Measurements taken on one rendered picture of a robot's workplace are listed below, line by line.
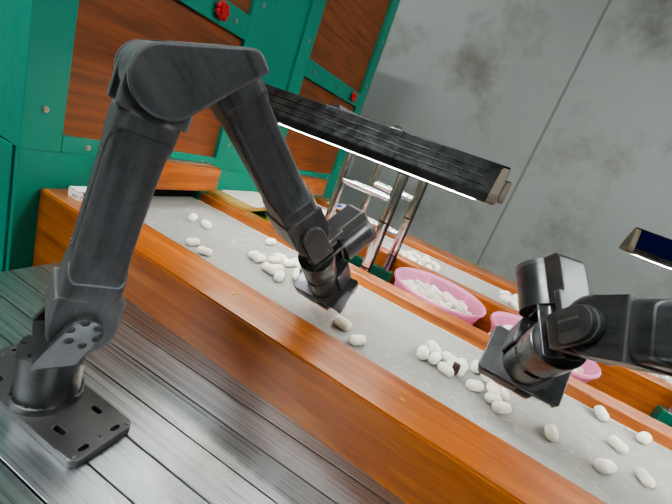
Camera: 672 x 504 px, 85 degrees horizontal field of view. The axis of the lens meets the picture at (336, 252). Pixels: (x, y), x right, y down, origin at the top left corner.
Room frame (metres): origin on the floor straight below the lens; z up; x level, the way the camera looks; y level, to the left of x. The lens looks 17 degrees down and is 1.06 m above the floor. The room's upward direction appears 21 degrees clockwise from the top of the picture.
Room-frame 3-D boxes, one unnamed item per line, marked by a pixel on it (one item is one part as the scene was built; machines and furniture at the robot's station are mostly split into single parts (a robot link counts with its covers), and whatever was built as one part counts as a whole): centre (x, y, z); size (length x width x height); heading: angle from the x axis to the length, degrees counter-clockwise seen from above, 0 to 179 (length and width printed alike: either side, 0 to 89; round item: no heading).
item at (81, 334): (0.33, 0.25, 0.77); 0.09 x 0.06 x 0.06; 43
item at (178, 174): (0.92, 0.48, 0.83); 0.30 x 0.06 x 0.07; 159
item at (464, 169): (0.81, 0.04, 1.08); 0.62 x 0.08 x 0.07; 69
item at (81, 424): (0.33, 0.25, 0.71); 0.20 x 0.07 x 0.08; 72
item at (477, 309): (0.98, -0.31, 0.72); 0.27 x 0.27 x 0.10
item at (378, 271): (1.26, -0.13, 0.90); 0.20 x 0.19 x 0.45; 69
